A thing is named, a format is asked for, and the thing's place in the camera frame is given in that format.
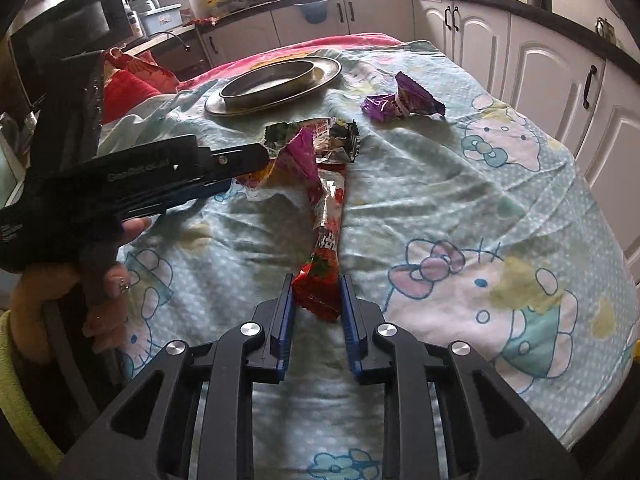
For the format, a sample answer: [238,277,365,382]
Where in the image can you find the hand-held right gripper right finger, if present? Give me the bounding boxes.
[339,273,583,480]

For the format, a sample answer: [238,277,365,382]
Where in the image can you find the steel teapot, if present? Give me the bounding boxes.
[594,16,619,41]

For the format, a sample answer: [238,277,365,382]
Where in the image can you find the pink blanket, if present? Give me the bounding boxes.
[177,32,404,94]

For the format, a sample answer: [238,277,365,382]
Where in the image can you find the black red snack wrapper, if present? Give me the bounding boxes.
[309,117,361,164]

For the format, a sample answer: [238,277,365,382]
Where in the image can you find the magenta snack wrapper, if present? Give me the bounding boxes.
[272,127,322,187]

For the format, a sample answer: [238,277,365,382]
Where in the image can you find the white kitchen cabinets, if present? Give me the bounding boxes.
[197,0,640,282]

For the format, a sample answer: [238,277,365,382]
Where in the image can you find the red floral pillow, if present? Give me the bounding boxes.
[100,47,181,127]

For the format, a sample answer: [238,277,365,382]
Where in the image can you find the purple snack wrapper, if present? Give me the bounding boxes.
[360,71,446,122]

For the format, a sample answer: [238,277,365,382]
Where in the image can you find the round steel pan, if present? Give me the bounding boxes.
[219,59,315,109]

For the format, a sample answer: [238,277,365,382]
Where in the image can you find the yellow packets beside sink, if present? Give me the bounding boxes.
[207,0,251,16]

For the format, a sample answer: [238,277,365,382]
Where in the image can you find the person's left hand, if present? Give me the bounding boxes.
[9,217,151,362]

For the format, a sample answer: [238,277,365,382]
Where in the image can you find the black kitchen countertop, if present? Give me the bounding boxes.
[190,0,640,87]

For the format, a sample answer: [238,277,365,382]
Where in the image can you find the orange yellow snack wrapper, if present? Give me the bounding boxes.
[234,157,282,199]

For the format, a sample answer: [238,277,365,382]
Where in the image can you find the blue plastic basket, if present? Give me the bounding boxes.
[299,1,329,25]

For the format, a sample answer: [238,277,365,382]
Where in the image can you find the pale blue storage box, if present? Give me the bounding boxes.
[137,2,184,37]

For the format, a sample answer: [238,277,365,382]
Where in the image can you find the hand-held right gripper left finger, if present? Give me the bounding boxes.
[55,274,297,480]

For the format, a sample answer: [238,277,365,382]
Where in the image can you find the long red snack wrapper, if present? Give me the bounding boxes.
[292,162,349,322]

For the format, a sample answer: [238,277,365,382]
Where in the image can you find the black microwave oven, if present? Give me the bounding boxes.
[10,1,134,107]

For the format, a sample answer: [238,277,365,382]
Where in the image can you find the grey side cabinet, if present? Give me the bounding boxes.
[120,27,211,81]

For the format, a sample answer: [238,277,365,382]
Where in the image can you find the round steel plate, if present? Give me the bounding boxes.
[204,56,343,117]

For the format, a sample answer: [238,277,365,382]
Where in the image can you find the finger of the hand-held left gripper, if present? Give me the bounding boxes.
[121,179,232,221]
[199,143,270,181]

